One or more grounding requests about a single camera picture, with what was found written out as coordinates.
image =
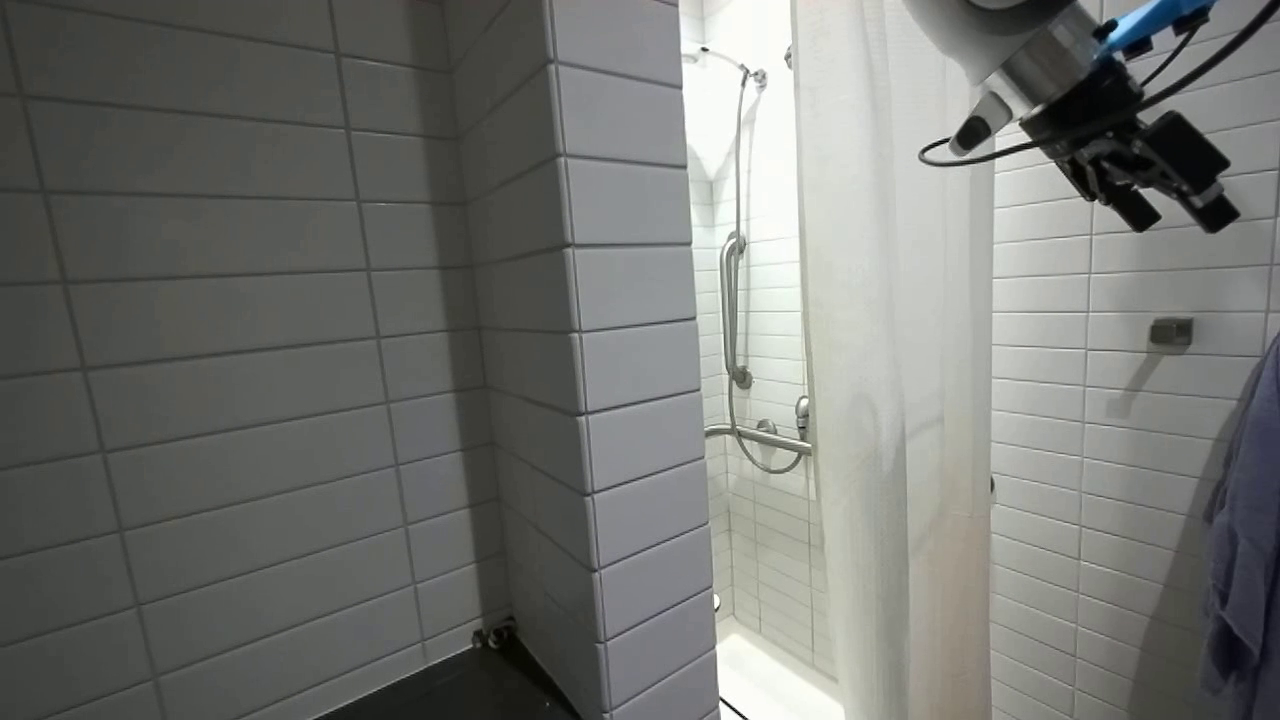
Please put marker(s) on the white shower curtain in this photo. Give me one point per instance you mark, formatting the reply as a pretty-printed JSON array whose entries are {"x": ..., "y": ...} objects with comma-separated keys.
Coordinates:
[{"x": 897, "y": 317}]

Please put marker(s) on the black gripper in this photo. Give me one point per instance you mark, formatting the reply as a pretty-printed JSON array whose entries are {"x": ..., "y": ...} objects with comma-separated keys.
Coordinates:
[{"x": 1108, "y": 150}]

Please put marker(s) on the chrome shower hose rail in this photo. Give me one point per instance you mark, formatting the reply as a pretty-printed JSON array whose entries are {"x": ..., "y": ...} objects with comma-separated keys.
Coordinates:
[{"x": 733, "y": 259}]

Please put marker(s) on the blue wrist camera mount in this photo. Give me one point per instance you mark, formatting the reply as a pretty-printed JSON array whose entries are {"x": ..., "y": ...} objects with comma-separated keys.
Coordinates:
[{"x": 1134, "y": 32}]

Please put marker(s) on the blue hanging towel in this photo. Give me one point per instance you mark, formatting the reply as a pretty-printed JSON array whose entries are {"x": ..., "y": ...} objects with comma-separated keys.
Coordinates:
[{"x": 1243, "y": 662}]

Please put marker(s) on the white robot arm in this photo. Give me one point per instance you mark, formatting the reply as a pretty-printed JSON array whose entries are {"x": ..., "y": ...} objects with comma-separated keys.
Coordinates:
[{"x": 1063, "y": 76}]

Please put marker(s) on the metal wall hook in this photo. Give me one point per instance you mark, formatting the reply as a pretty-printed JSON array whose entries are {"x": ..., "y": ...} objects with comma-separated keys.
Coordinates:
[{"x": 1175, "y": 335}]

